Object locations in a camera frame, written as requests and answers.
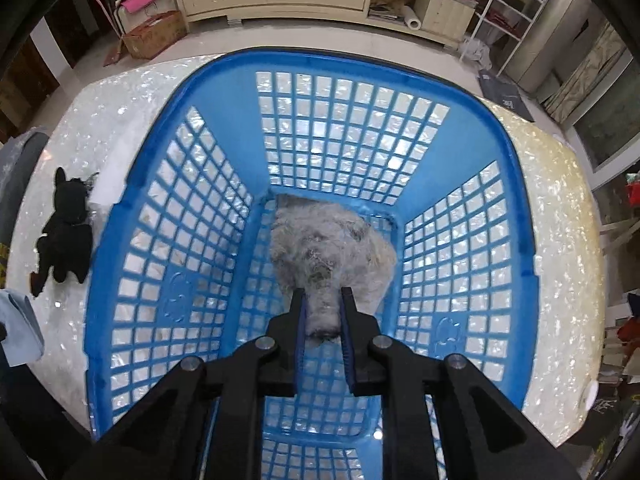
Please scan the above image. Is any black plush toy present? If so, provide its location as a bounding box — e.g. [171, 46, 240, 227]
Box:
[29, 167, 93, 298]

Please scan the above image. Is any grey fluffy cloth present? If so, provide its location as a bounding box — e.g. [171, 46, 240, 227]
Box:
[269, 195, 397, 344]

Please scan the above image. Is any small white round puck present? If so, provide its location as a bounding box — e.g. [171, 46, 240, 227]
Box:
[580, 379, 599, 413]

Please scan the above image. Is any light blue cloth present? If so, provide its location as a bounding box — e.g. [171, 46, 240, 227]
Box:
[1, 288, 44, 367]

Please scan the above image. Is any blue plastic laundry basket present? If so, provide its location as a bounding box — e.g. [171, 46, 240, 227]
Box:
[85, 49, 539, 479]

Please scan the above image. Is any grey chair with cloth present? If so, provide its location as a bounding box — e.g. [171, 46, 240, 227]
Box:
[0, 129, 51, 291]

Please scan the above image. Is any dark floor mat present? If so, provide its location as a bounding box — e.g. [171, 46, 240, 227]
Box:
[477, 70, 534, 122]

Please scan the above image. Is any patterned beige curtain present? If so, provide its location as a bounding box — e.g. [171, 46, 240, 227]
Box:
[544, 23, 626, 125]

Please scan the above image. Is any cardboard box on floor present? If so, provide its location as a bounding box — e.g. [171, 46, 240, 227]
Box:
[122, 11, 188, 61]

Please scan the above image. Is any white paper roll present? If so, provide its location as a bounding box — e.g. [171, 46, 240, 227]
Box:
[400, 6, 422, 30]

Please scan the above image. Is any silver standing air conditioner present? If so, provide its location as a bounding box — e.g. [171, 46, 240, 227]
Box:
[506, 0, 606, 102]

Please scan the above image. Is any pink stool cushion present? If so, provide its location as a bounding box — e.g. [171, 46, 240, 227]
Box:
[120, 0, 156, 14]

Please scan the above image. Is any white metal shelf rack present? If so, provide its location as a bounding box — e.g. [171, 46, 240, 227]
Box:
[459, 0, 548, 74]

